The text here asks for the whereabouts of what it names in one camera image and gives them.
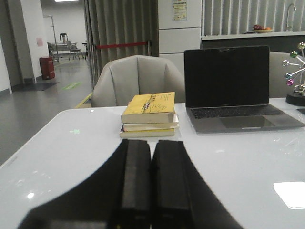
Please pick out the red trash bin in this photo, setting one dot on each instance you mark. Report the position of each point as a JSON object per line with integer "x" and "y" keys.
{"x": 47, "y": 68}

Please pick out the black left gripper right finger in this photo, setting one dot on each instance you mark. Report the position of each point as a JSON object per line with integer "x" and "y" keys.
{"x": 181, "y": 199}

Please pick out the red barrier belt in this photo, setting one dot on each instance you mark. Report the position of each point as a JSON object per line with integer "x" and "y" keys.
{"x": 132, "y": 44}

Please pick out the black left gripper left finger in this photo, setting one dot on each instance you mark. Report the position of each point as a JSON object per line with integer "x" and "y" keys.
{"x": 116, "y": 196}

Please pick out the bottom yellow-edged book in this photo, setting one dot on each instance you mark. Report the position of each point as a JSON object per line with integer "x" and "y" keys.
{"x": 148, "y": 133}

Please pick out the metal faucet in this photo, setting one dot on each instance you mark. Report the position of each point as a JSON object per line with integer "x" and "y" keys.
{"x": 290, "y": 13}

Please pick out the distant metal chair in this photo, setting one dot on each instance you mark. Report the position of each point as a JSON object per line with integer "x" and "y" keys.
{"x": 75, "y": 52}

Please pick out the black mouse pad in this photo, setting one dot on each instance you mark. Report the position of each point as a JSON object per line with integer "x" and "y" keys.
{"x": 301, "y": 110}

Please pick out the grey upholstered armchair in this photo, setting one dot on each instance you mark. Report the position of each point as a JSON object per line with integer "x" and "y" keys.
{"x": 122, "y": 79}

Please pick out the fruit bowl on counter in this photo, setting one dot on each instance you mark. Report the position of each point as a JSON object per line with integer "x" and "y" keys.
{"x": 261, "y": 29}

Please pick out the grey open laptop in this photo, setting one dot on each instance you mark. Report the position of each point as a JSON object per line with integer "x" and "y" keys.
{"x": 227, "y": 90}

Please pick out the white refrigerator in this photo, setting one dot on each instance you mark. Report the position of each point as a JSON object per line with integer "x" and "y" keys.
{"x": 179, "y": 29}

